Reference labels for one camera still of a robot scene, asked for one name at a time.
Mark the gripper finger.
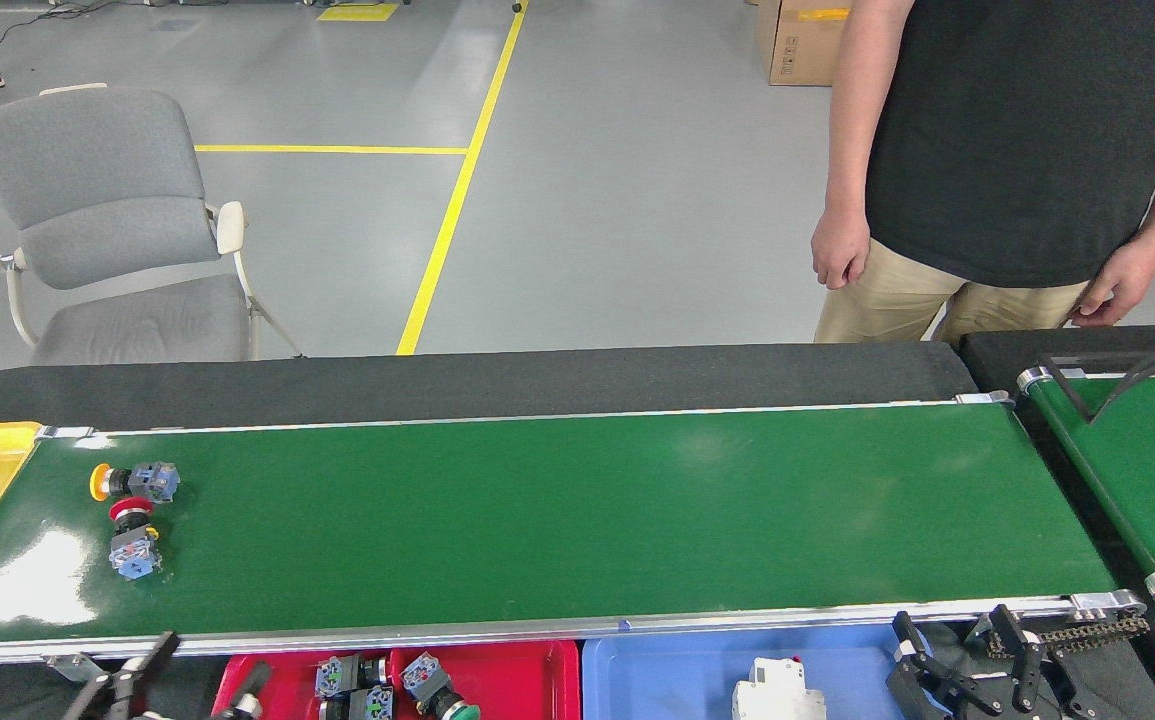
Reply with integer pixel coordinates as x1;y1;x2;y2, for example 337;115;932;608
885;612;1004;720
62;632;181;720
989;605;1079;717
212;662;273;720

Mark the red mushroom push button switch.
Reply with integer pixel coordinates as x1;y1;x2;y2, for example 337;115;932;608
314;654;390;699
107;496;163;582

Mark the green mushroom push button switch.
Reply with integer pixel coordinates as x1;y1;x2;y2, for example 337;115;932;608
318;684;396;720
399;651;482;720

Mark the white circuit breaker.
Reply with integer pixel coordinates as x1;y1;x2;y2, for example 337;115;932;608
731;656;827;720

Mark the yellow mushroom push button switch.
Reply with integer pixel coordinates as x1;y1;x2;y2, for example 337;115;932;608
88;461;182;505

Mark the short green conveyor belt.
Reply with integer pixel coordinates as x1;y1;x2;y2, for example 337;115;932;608
1017;367;1155;603

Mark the blue plastic tray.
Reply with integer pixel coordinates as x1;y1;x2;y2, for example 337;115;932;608
582;627;928;720

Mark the red plastic tray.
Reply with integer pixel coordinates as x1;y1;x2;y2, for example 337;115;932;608
210;640;581;720

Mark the long green conveyor belt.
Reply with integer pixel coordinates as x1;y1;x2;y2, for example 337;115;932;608
0;392;1148;681

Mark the person's left hand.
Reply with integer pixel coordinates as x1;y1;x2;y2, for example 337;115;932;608
1070;235;1155;329

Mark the person's right hand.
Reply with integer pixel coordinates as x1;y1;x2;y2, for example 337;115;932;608
810;205;871;291

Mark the grey padded office chair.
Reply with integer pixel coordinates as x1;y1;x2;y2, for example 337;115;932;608
0;83;305;366

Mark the person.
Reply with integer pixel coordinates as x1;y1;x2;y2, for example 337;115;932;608
814;0;1155;346

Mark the brown cardboard box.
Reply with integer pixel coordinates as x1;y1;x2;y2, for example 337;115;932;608
755;0;853;87

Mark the black conveyor drive chain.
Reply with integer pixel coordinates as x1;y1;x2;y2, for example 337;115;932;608
977;618;1151;656

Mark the black guide frame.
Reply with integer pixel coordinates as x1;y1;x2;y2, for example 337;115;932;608
1040;350;1155;424

